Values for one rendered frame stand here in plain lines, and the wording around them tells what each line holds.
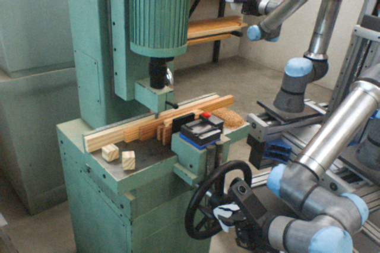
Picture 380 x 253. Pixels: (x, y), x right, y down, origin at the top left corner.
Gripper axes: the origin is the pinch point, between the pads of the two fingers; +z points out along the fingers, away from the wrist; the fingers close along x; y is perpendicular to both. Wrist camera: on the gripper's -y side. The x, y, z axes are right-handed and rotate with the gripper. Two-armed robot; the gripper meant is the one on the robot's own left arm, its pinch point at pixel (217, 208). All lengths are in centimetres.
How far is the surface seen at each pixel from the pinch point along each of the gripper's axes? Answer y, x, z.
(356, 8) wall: -45, 340, 117
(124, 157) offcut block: -19.6, -12.1, 19.9
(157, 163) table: -13.5, -2.5, 19.9
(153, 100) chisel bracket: -32.0, 6.3, 25.3
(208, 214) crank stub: 0.7, -2.4, 1.4
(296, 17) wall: -57, 336, 188
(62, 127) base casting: -31, -13, 71
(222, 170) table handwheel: -8.1, 6.9, 1.5
